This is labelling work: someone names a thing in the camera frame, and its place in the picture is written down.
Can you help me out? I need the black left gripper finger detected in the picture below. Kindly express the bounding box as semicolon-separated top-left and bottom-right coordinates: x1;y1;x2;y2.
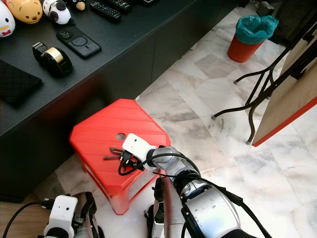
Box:
82;191;99;216

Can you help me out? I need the metal key bunch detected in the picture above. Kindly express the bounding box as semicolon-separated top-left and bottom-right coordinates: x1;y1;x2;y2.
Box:
104;146;129;161

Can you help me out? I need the red plastic stool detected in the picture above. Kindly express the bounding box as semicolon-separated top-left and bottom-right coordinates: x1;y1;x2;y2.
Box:
69;98;172;216

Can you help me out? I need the silver robot leg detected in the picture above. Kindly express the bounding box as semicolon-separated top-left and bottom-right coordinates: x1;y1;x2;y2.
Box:
144;176;190;238

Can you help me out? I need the light wooden cabinet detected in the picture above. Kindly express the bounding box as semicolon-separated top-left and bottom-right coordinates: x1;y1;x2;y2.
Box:
0;200;46;238

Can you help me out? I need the black TV console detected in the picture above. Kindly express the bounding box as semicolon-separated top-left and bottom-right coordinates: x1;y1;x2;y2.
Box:
0;0;238;203

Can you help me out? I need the black tape dispenser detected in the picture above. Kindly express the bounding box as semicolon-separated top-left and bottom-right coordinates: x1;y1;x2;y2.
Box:
32;42;73;77

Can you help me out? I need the black quilted pouch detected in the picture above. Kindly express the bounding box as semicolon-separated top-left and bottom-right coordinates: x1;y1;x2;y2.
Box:
0;59;44;108

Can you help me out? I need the black white plush toy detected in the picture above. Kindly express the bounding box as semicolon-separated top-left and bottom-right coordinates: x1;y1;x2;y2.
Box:
43;0;72;26

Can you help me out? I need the red waste bin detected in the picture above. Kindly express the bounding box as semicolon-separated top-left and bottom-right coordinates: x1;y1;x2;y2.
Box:
227;34;266;64

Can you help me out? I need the yellow bear plush toy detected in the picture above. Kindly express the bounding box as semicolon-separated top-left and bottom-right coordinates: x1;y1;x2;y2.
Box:
7;0;44;25

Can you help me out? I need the white duck plush toy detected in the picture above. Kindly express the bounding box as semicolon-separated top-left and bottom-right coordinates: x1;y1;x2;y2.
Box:
0;2;16;38

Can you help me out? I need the teal bin liner bag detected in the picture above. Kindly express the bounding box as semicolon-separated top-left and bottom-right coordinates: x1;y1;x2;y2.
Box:
235;15;280;46

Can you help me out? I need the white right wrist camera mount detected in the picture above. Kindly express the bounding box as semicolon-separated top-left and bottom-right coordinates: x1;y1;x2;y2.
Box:
122;132;159;171

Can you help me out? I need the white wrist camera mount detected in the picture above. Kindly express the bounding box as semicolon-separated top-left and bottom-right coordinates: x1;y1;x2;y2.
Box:
43;195;79;237
122;132;159;171

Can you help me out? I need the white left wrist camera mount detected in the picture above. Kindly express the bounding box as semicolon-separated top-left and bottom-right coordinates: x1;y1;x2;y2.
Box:
43;195;79;237

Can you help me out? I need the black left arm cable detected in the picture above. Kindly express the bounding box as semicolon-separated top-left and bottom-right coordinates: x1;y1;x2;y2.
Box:
2;198;53;238

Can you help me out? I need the black metal table leg frame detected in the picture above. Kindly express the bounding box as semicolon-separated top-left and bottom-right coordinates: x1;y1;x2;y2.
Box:
211;15;317;145

